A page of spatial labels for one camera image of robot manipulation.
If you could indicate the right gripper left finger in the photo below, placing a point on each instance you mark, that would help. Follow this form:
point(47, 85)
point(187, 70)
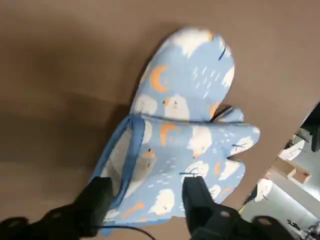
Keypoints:
point(75, 220)

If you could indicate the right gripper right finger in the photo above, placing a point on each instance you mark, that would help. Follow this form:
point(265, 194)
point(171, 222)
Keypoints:
point(200, 215)

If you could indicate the blue bear print oven mitt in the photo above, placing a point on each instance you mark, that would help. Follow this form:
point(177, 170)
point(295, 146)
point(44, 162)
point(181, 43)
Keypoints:
point(180, 155)
point(190, 75)

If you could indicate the open wooden box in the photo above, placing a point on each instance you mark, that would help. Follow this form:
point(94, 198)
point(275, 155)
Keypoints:
point(297, 172)

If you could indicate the black bulky object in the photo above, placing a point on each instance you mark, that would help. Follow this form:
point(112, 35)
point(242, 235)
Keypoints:
point(313, 130)

